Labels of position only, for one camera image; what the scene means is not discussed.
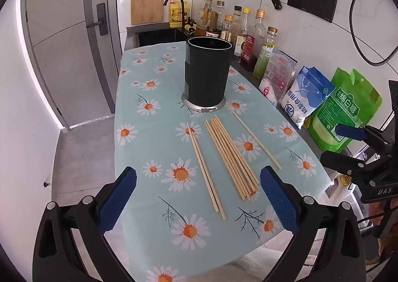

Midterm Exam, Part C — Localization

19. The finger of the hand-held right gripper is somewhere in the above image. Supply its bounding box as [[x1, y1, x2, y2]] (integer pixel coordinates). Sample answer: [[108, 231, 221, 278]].
[[320, 150, 386, 177], [334, 124, 389, 146]]

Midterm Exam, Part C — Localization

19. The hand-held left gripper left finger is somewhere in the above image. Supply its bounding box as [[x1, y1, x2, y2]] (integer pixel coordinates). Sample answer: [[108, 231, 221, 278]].
[[33, 166, 137, 282]]

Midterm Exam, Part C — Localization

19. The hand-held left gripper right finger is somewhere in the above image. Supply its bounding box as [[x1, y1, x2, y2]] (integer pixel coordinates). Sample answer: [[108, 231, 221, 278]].
[[259, 165, 367, 282]]

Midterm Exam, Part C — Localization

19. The bundle of wooden chopsticks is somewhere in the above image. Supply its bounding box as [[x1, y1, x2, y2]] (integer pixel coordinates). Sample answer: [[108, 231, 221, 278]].
[[186, 110, 282, 221]]

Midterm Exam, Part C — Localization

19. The black cylindrical utensil holder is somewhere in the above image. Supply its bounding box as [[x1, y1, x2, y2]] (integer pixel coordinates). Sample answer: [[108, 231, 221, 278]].
[[181, 36, 233, 114]]

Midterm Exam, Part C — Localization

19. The green bag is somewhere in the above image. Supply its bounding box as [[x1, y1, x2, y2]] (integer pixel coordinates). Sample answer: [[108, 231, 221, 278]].
[[308, 67, 383, 154]]

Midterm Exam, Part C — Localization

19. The blue and white bag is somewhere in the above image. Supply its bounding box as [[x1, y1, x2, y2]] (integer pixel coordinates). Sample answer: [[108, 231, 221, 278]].
[[279, 66, 336, 130]]

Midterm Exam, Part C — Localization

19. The light blue daisy tablecloth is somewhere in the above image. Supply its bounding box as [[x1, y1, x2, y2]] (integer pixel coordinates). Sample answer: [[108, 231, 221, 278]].
[[114, 41, 332, 282]]

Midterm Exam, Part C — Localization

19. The white and pink bag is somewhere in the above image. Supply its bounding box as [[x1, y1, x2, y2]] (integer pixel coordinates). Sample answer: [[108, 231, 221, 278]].
[[259, 49, 298, 108]]

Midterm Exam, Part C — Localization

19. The oil bottle with green label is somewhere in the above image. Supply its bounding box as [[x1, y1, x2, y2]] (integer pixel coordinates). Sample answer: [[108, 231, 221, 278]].
[[252, 26, 278, 80]]

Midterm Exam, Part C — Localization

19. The dark sauce bottle gold cap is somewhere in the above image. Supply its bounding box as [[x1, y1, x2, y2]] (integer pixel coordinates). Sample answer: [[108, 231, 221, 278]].
[[241, 9, 266, 72]]

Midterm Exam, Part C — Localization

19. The tall bottle with yellow cap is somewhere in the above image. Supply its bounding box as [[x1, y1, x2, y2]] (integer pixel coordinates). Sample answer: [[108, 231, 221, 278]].
[[234, 7, 252, 63]]

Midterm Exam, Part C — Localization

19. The small bottle with orange cap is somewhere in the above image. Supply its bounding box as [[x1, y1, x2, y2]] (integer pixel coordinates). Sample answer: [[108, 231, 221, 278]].
[[222, 15, 234, 43]]

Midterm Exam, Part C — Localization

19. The bottle with dark cap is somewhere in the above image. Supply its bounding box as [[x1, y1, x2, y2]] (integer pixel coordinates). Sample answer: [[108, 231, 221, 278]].
[[233, 5, 243, 37]]

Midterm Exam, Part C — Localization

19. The black sink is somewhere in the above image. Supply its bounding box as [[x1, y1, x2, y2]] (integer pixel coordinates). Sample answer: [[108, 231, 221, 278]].
[[136, 28, 189, 48]]

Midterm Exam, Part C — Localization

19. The grey door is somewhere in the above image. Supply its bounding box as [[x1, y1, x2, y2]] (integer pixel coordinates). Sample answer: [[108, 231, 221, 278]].
[[24, 0, 125, 131]]

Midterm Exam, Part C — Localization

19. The yellow dish soap bottle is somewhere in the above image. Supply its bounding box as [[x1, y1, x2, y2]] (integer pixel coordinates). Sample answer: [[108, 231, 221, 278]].
[[169, 0, 189, 28]]

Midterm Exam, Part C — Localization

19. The wooden cutting board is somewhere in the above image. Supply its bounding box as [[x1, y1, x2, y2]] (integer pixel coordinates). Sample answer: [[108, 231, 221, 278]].
[[131, 0, 165, 26]]

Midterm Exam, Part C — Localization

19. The black wall panel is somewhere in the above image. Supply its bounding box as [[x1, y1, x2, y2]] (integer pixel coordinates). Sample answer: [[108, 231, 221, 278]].
[[286, 0, 338, 23]]

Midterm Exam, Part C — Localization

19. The black door lock handle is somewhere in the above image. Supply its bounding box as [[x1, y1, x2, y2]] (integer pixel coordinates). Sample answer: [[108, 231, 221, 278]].
[[86, 3, 109, 36]]

